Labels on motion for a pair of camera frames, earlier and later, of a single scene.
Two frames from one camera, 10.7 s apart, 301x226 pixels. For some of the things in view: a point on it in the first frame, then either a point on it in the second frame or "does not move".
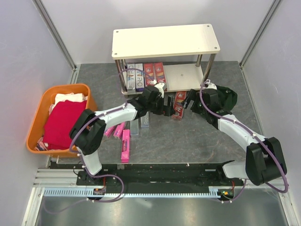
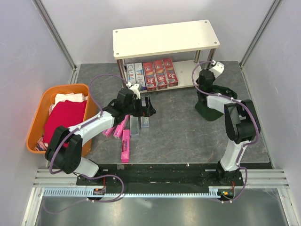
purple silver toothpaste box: x=131 y=77 does not move
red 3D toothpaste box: x=180 y=97 -> x=171 y=75
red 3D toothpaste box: x=160 y=73 does not move
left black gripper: x=168 y=110 -> x=145 y=111
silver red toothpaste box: x=149 y=73 does not move
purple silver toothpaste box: x=139 y=77 does not move
